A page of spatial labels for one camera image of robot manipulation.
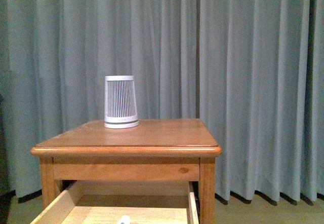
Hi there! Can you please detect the wooden nightstand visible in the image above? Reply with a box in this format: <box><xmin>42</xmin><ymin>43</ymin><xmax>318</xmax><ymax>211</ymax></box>
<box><xmin>31</xmin><ymin>119</ymin><xmax>222</xmax><ymax>223</ymax></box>

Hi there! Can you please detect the white ribbed air purifier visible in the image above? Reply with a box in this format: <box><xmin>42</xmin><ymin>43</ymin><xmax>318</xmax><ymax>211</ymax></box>
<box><xmin>104</xmin><ymin>76</ymin><xmax>139</xmax><ymax>129</ymax></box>

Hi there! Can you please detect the white medicine bottle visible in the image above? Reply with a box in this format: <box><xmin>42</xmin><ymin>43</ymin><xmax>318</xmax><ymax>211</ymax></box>
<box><xmin>118</xmin><ymin>215</ymin><xmax>131</xmax><ymax>224</ymax></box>

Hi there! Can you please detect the grey-blue curtain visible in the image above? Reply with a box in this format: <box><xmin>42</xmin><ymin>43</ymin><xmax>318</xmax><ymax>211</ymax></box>
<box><xmin>1</xmin><ymin>0</ymin><xmax>323</xmax><ymax>201</ymax></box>

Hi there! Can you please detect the wooden drawer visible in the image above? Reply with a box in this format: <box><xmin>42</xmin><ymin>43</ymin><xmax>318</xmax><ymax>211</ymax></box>
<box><xmin>33</xmin><ymin>181</ymin><xmax>199</xmax><ymax>223</ymax></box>

